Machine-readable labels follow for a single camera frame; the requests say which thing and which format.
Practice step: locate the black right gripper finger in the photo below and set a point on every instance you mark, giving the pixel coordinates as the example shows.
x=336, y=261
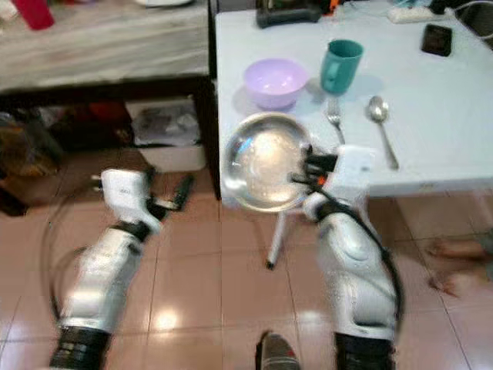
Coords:
x=305, y=180
x=308, y=156

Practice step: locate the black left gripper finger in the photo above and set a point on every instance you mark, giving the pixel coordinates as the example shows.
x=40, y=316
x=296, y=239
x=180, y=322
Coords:
x=183, y=191

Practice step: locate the round steel plate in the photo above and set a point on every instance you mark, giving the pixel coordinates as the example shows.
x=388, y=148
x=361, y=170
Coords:
x=266, y=162

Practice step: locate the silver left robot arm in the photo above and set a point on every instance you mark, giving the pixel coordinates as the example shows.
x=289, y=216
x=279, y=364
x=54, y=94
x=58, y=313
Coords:
x=104, y=270

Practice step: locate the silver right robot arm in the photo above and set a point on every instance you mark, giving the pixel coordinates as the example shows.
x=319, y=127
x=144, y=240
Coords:
x=354, y=270

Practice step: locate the white storage box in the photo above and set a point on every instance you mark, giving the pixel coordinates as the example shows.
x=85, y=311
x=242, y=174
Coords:
x=169, y=158

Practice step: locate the steel fork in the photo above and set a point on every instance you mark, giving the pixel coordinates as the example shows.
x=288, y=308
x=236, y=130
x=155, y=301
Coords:
x=333, y=114

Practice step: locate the steel spoon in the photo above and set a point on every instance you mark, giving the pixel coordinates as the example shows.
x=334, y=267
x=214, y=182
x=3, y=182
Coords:
x=378, y=109

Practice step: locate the purple plastic bowl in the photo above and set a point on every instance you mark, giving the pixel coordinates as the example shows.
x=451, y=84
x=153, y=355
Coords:
x=276, y=81

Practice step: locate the teal mug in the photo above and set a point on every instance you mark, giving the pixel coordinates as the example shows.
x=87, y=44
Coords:
x=345, y=65

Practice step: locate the white folding table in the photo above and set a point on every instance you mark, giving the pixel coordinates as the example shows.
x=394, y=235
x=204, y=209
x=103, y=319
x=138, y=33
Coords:
x=431, y=123

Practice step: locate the black appliance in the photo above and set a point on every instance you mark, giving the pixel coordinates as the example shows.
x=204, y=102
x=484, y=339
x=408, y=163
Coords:
x=289, y=15

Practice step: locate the dark brown bag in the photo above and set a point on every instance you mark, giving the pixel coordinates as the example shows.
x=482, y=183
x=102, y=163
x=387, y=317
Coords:
x=23, y=146

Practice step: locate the small black square container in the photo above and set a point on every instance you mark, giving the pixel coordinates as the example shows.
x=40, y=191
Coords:
x=437, y=40

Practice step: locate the white power strip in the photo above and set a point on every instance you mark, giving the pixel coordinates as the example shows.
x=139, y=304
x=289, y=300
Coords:
x=410, y=14

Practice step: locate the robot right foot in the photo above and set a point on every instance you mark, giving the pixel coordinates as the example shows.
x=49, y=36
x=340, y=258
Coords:
x=277, y=356

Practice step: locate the white dish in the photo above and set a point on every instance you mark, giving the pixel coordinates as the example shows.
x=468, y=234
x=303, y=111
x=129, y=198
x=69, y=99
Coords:
x=163, y=3

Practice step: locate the red cup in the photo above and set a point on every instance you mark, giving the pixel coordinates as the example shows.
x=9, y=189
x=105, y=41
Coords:
x=35, y=14

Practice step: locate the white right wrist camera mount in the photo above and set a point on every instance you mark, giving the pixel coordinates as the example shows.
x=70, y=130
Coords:
x=354, y=166

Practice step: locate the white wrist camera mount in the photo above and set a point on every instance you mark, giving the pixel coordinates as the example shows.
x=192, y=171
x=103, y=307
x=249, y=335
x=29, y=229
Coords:
x=354, y=166
x=125, y=193

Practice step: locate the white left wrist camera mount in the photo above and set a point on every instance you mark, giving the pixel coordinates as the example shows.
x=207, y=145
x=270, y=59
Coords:
x=125, y=193

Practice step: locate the wood-top bench black frame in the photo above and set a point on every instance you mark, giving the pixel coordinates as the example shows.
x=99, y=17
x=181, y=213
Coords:
x=100, y=46

